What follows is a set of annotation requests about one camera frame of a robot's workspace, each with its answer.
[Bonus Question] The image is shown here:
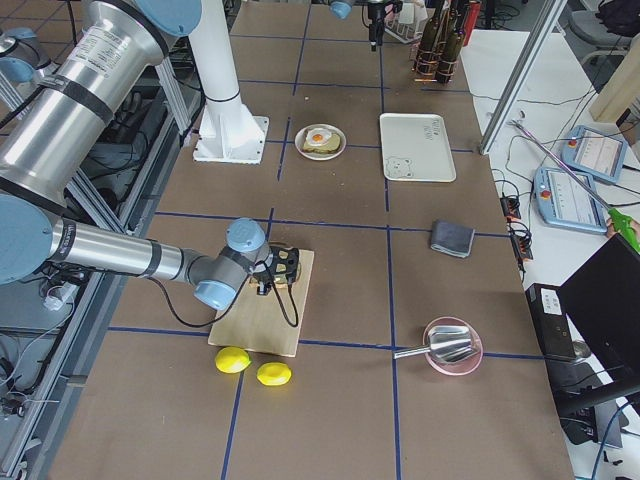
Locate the cream bear tray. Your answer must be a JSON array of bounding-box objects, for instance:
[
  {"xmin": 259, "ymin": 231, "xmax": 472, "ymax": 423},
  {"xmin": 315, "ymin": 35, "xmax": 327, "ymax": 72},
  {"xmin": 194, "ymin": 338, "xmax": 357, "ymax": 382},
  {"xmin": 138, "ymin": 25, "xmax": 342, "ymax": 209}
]
[{"xmin": 379, "ymin": 113, "xmax": 456, "ymax": 183}]

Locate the pink bowl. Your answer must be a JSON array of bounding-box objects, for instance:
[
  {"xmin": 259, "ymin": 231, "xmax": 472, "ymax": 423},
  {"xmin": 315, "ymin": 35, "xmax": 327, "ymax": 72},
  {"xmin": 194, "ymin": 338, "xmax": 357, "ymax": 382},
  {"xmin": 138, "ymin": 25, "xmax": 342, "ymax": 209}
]
[{"xmin": 422, "ymin": 316, "xmax": 484, "ymax": 376}]

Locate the black computer monitor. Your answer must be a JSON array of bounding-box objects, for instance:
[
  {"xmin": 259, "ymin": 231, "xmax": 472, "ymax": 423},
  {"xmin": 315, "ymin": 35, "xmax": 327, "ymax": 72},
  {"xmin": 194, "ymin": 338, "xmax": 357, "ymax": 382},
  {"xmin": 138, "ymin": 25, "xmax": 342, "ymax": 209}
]
[{"xmin": 525, "ymin": 234, "xmax": 639, "ymax": 416}]

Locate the wooden cutting board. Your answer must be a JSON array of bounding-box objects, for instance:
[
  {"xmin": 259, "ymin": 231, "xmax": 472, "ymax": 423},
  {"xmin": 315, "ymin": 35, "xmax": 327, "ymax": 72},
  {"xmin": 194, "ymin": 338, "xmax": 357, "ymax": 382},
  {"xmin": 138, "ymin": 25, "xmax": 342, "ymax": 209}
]
[{"xmin": 208, "ymin": 250, "xmax": 315, "ymax": 357}]

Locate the fried egg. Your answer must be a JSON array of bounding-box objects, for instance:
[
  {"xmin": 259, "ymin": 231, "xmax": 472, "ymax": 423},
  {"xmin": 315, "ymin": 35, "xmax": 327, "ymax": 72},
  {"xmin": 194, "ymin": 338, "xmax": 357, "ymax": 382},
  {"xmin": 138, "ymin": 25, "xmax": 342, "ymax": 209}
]
[{"xmin": 305, "ymin": 128, "xmax": 332, "ymax": 147}]

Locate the white round plate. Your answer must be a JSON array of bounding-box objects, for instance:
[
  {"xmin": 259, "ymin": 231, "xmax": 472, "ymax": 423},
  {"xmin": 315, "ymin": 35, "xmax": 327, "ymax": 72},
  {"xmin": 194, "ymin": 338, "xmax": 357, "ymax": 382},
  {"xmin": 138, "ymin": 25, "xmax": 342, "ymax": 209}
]
[{"xmin": 294, "ymin": 124, "xmax": 346, "ymax": 161}]

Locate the bread slice on plate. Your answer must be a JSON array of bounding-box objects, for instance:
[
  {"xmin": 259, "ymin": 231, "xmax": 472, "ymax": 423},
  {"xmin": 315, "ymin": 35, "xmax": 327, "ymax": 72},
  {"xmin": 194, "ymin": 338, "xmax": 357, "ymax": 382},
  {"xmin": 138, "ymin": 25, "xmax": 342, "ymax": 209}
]
[{"xmin": 302, "ymin": 131, "xmax": 341, "ymax": 154}]

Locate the near teach pendant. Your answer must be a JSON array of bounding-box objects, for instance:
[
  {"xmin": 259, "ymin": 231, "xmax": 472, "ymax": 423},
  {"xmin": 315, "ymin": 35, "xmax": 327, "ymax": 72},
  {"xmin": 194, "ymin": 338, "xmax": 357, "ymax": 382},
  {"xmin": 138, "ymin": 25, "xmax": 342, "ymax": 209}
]
[{"xmin": 534, "ymin": 167, "xmax": 607, "ymax": 234}]

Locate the metal scoop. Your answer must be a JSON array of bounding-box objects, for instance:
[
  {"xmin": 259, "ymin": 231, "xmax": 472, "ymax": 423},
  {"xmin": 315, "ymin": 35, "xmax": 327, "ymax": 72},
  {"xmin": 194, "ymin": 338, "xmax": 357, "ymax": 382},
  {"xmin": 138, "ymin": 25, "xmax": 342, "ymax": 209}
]
[{"xmin": 393, "ymin": 325, "xmax": 479, "ymax": 364}]

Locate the far teach pendant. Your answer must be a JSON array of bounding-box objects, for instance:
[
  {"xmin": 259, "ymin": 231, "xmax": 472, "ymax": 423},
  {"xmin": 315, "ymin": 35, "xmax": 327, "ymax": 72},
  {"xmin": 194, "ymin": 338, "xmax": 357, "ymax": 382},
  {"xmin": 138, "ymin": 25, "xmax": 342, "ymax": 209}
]
[{"xmin": 561, "ymin": 125, "xmax": 627, "ymax": 184}]

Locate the copper wire bottle rack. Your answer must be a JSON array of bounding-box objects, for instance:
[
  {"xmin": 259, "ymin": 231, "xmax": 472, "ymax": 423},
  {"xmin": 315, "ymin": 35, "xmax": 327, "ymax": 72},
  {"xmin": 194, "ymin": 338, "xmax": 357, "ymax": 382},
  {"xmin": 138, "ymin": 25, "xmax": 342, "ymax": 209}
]
[{"xmin": 411, "ymin": 42, "xmax": 458, "ymax": 84}]

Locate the yellow lemon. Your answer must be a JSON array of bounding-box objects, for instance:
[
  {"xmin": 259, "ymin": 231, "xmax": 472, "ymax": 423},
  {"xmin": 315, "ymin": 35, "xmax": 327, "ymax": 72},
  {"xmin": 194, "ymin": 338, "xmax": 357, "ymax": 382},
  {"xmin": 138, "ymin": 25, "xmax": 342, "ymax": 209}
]
[
  {"xmin": 214, "ymin": 346, "xmax": 251, "ymax": 374},
  {"xmin": 256, "ymin": 362, "xmax": 292, "ymax": 387}
]

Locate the metal stand green handle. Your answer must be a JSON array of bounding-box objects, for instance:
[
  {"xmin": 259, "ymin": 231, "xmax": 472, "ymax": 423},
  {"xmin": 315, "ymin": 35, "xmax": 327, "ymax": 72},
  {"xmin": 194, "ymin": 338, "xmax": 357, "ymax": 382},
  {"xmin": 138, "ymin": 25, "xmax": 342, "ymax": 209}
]
[{"xmin": 509, "ymin": 120, "xmax": 639, "ymax": 252}]

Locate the grey folded cloth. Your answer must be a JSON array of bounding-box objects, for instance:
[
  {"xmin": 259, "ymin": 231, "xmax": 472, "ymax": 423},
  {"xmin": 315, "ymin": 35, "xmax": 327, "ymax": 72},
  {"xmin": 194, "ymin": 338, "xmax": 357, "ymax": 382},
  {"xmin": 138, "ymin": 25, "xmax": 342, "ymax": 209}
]
[{"xmin": 430, "ymin": 219, "xmax": 476, "ymax": 258}]

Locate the dark green wine bottle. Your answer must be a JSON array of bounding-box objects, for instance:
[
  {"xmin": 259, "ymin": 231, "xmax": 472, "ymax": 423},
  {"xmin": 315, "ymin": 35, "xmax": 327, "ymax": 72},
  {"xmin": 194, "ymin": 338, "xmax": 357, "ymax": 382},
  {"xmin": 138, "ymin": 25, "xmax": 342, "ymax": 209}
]
[{"xmin": 435, "ymin": 1, "xmax": 469, "ymax": 84}]

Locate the teach pendant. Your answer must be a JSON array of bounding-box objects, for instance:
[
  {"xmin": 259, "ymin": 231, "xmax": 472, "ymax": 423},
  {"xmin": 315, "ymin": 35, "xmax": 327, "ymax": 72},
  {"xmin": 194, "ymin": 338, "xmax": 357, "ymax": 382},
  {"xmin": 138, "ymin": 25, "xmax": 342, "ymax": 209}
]
[
  {"xmin": 561, "ymin": 125, "xmax": 627, "ymax": 184},
  {"xmin": 534, "ymin": 167, "xmax": 607, "ymax": 234}
]

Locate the aluminium frame post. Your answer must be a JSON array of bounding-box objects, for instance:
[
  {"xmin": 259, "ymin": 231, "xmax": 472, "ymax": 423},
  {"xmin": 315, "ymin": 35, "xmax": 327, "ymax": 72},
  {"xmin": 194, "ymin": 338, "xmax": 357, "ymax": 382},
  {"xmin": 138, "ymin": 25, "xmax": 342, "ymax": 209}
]
[{"xmin": 479, "ymin": 0, "xmax": 568, "ymax": 155}]

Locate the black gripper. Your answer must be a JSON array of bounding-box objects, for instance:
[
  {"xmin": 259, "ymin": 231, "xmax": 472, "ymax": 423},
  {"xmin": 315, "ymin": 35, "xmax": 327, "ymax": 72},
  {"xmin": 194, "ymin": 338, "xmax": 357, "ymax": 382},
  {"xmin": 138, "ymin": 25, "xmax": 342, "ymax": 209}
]
[
  {"xmin": 366, "ymin": 0, "xmax": 403, "ymax": 51},
  {"xmin": 250, "ymin": 244, "xmax": 300, "ymax": 295}
]

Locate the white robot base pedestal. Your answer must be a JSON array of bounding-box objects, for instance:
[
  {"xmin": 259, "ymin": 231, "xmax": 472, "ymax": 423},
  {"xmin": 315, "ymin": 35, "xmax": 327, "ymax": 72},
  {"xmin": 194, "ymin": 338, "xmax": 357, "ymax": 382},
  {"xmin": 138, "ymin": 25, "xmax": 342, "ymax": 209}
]
[{"xmin": 189, "ymin": 1, "xmax": 269, "ymax": 165}]

